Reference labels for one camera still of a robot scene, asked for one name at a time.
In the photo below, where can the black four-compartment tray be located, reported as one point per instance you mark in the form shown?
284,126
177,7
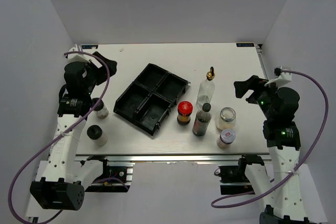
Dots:
148,100

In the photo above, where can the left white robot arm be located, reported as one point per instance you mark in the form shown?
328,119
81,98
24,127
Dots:
62,185

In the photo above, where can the left blue corner label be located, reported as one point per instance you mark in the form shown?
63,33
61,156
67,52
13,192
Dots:
89,47

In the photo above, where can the red lid sauce jar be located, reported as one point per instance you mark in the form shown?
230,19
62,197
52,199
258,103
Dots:
184,110

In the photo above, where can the right blue corner label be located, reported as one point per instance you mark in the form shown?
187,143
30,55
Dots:
245,44

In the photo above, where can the clear glass oil bottle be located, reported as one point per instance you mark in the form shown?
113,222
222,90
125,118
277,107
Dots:
206,89

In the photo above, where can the dark soy sauce bottle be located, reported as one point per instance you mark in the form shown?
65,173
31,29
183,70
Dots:
202,120

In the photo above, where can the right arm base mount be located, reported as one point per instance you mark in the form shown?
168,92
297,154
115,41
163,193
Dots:
232,181

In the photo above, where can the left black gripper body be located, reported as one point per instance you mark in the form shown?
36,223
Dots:
102,74

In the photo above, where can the aluminium table rail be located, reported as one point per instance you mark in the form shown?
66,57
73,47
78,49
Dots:
132,159

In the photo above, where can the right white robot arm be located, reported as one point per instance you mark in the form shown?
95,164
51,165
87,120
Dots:
282,200

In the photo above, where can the blue corner label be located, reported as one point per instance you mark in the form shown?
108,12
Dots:
89,47
245,44

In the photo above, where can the black lid spice shaker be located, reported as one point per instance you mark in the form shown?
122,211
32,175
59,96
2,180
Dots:
97,135

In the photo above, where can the silver lid spice jar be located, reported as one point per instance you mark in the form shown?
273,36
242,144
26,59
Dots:
226,138

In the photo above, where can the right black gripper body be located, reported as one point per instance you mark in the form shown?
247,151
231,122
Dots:
261,93

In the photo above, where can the clear glass jar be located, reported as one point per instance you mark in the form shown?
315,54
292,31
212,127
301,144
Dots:
226,118

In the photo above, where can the black lid pepper shaker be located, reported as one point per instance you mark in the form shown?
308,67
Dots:
100,110

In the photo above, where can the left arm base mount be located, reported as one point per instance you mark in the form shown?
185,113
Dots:
116,176

